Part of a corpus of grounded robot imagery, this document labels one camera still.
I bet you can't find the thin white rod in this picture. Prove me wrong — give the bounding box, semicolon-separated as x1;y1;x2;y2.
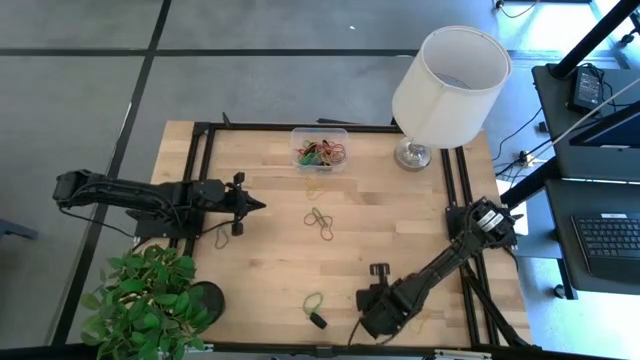
519;74;640;167

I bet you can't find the black floor cable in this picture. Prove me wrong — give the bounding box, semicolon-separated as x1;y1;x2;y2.
491;106;545;162
493;0;542;20

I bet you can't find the red rubber band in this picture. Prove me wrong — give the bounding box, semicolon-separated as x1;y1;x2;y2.
313;213;335;243

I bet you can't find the clear plastic bin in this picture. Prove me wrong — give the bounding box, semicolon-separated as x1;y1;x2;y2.
290;126;350;174

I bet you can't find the white shade table lamp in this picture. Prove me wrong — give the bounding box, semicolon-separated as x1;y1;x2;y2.
391;25;513;173

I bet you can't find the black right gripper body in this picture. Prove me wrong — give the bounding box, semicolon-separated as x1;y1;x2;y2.
368;262;419;341

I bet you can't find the yellow rubber band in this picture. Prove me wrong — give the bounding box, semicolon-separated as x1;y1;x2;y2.
409;307;434;336
304;175;329;202

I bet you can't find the grey floor object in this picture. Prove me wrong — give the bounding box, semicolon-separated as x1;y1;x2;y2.
0;218;40;242

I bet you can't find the black power adapter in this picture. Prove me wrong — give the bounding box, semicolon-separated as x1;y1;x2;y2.
568;66;605;114

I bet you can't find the dark flat monitor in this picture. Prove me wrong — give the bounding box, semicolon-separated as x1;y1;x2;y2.
568;99;640;150

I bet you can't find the black desk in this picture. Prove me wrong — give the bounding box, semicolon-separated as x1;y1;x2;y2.
530;63;640;297

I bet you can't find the black diagonal pole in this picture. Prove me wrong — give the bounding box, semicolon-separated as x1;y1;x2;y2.
548;0;640;80
501;157;561;207

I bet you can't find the white bracket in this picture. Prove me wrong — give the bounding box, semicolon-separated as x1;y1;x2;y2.
433;348;494;360

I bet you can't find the green potted plant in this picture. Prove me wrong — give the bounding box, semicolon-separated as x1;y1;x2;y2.
79;244;227;360

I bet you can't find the black laptop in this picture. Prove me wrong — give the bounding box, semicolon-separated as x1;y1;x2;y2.
569;210;640;275

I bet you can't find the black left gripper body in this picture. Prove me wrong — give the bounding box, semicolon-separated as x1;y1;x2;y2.
221;171;249;238

